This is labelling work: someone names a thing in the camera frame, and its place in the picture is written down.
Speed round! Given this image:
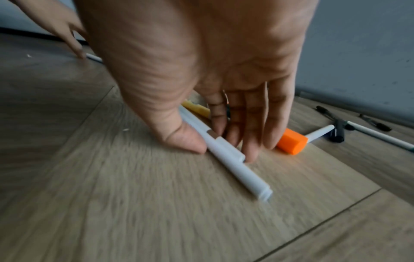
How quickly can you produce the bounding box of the person's right hand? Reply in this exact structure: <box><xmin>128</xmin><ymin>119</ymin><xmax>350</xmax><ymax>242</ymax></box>
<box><xmin>74</xmin><ymin>0</ymin><xmax>321</xmax><ymax>164</ymax></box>

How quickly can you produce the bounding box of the person's left hand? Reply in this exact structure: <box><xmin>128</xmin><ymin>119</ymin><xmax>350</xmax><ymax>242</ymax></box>
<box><xmin>9</xmin><ymin>0</ymin><xmax>90</xmax><ymax>60</ymax></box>

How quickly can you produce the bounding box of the yellow pen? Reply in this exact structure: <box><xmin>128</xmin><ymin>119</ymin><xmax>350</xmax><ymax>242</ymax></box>
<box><xmin>180</xmin><ymin>100</ymin><xmax>211</xmax><ymax>119</ymax></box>

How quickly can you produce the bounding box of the white marker with orange cap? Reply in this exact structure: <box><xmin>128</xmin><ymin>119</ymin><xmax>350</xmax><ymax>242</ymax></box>
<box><xmin>276</xmin><ymin>124</ymin><xmax>336</xmax><ymax>156</ymax></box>

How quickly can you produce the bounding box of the thin black pen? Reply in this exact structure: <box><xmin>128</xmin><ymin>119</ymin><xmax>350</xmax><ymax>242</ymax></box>
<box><xmin>316</xmin><ymin>105</ymin><xmax>340</xmax><ymax>122</ymax></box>
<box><xmin>359</xmin><ymin>114</ymin><xmax>392</xmax><ymax>132</ymax></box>

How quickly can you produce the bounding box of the black marker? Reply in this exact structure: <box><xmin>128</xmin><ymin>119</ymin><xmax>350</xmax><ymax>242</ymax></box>
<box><xmin>329</xmin><ymin>119</ymin><xmax>346</xmax><ymax>143</ymax></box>

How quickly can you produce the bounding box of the white pen with dark cap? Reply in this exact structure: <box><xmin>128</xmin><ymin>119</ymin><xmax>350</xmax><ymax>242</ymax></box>
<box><xmin>343</xmin><ymin>120</ymin><xmax>414</xmax><ymax>153</ymax></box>

